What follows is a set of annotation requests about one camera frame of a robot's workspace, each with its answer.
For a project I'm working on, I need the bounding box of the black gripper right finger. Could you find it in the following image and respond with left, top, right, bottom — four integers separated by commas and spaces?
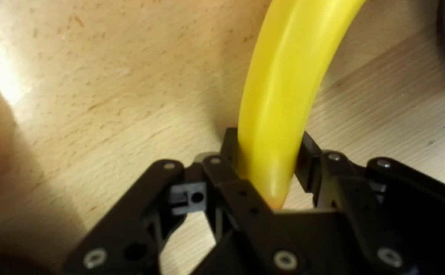
295, 130, 445, 275

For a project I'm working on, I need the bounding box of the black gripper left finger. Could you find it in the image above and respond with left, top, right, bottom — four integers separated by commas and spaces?
60, 127, 310, 275

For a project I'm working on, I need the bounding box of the yellow toy banana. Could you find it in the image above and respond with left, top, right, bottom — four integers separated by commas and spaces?
236, 0, 368, 211

